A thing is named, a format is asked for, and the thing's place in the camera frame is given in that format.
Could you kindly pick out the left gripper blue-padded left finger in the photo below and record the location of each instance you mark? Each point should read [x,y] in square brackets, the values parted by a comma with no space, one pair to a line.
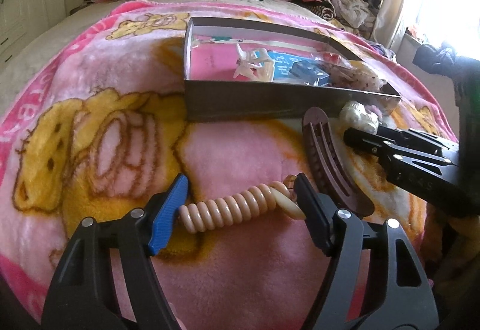
[82,292]

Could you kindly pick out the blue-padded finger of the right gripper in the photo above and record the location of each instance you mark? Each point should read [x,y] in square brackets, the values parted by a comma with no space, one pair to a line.
[418,140]

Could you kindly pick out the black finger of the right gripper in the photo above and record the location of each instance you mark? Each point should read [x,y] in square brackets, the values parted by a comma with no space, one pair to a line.
[373,144]

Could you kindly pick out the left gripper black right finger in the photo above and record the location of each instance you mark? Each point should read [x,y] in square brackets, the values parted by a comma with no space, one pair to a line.
[397,292]

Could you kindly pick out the brown banana hair clip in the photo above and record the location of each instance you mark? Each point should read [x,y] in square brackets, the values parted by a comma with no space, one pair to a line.
[327,169]

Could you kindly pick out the bagged red earrings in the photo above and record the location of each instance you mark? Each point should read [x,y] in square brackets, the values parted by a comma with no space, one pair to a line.
[333,59]

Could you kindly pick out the blue small jewelry box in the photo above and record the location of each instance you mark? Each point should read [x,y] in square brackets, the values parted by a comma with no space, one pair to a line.
[308,73]

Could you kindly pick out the pink fuzzy hair clip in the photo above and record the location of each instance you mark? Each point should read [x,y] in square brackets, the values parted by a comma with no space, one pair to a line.
[374,109]

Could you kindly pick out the black jacket on sill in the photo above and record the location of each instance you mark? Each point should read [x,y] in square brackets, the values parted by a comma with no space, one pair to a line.
[444,60]

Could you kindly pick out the pile of mixed clothes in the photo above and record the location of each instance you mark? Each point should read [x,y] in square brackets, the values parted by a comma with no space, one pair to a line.
[355,16]

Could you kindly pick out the dark shallow cardboard box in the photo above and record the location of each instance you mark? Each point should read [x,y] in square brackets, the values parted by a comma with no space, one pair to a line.
[213,94]

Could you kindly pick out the pink cartoon bear blanket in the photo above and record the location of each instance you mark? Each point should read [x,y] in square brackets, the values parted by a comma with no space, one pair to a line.
[103,126]

